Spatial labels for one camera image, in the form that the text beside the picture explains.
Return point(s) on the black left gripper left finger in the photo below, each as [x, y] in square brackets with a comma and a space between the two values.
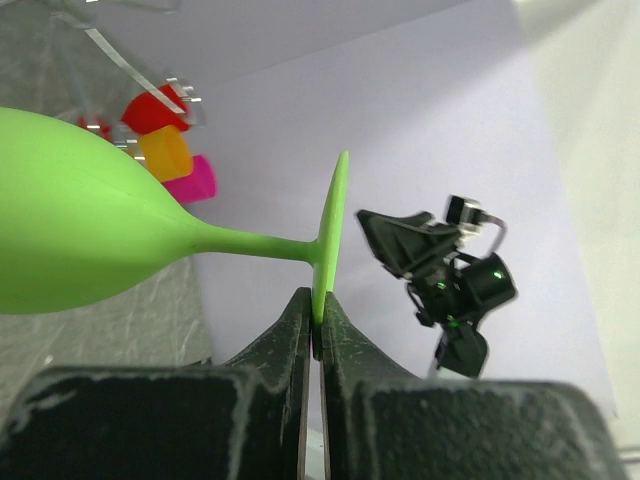
[244, 419]

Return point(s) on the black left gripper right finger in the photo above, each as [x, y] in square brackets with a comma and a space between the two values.
[382, 422]

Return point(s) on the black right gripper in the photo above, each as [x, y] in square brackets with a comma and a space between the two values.
[423, 254]

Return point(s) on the pink plastic wine glass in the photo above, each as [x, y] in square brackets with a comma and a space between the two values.
[199, 185]

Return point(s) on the orange plastic wine glass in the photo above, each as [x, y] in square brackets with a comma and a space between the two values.
[166, 153]

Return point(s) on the green plastic wine glass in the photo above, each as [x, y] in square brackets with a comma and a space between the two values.
[81, 222]

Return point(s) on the red plastic wine glass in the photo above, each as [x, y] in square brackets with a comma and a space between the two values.
[146, 114]

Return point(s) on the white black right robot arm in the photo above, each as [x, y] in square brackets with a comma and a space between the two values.
[449, 288]

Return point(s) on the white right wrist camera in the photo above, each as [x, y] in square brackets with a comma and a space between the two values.
[468, 216]

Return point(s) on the chrome wire glass rack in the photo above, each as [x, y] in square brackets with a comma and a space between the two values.
[66, 12]

